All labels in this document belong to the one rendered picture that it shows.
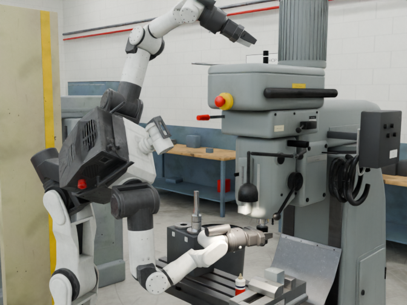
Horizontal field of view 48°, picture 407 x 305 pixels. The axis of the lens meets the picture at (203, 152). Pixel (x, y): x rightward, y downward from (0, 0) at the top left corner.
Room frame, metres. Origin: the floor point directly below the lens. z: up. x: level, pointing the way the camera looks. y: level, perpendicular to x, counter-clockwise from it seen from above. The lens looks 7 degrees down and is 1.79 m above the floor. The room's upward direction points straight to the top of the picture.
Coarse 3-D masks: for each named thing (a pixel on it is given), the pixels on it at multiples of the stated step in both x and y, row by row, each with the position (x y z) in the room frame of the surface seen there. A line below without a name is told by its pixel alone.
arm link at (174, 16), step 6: (186, 0) 1.78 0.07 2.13; (174, 6) 1.80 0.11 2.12; (180, 6) 1.80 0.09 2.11; (168, 12) 1.79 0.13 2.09; (174, 12) 1.78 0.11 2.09; (168, 18) 1.78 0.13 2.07; (174, 18) 1.77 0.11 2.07; (180, 18) 1.80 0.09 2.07; (174, 24) 1.79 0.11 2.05; (180, 24) 1.80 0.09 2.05
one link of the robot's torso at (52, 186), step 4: (48, 184) 1.80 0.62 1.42; (52, 184) 1.80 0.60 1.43; (56, 184) 1.79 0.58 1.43; (44, 188) 1.82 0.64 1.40; (48, 188) 1.80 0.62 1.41; (52, 188) 1.79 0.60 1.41; (56, 188) 1.78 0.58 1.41; (60, 188) 1.78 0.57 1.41; (44, 192) 1.82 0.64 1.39; (60, 192) 1.78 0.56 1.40; (64, 192) 1.77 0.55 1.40; (64, 196) 1.77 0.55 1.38; (68, 196) 1.78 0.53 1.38; (64, 200) 1.77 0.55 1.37; (68, 200) 1.78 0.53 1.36; (68, 204) 1.78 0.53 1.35; (72, 204) 1.78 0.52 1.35; (68, 208) 1.78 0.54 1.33
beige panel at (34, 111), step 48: (0, 48) 2.76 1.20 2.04; (48, 48) 2.98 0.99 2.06; (0, 96) 2.75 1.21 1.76; (48, 96) 2.97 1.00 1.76; (0, 144) 2.74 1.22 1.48; (48, 144) 2.96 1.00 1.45; (0, 192) 2.74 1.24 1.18; (0, 240) 2.77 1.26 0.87; (48, 240) 2.94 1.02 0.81; (48, 288) 2.93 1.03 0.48
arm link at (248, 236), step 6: (234, 228) 1.70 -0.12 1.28; (240, 228) 1.71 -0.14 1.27; (246, 228) 1.77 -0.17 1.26; (252, 228) 1.76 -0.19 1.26; (240, 234) 1.68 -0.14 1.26; (246, 234) 1.70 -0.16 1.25; (252, 234) 1.70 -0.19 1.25; (258, 234) 1.70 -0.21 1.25; (240, 240) 1.67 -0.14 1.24; (246, 240) 1.69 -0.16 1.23; (252, 240) 1.69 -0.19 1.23; (258, 240) 1.70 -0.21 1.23; (264, 240) 1.70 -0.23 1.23; (240, 246) 1.67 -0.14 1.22
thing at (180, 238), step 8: (176, 224) 2.16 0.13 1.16; (184, 224) 2.17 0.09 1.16; (168, 232) 2.14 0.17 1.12; (176, 232) 2.09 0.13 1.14; (184, 232) 2.06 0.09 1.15; (192, 232) 2.03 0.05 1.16; (168, 240) 2.14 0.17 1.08; (176, 240) 2.09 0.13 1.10; (184, 240) 2.04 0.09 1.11; (192, 240) 2.00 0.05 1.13; (168, 248) 2.14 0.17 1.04; (176, 248) 2.09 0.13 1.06; (184, 248) 2.04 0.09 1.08; (192, 248) 2.00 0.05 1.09; (200, 248) 2.01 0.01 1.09; (168, 256) 2.14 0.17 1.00; (176, 256) 2.09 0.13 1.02; (192, 272) 2.00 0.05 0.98; (200, 272) 2.01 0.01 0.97; (208, 272) 2.04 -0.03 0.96
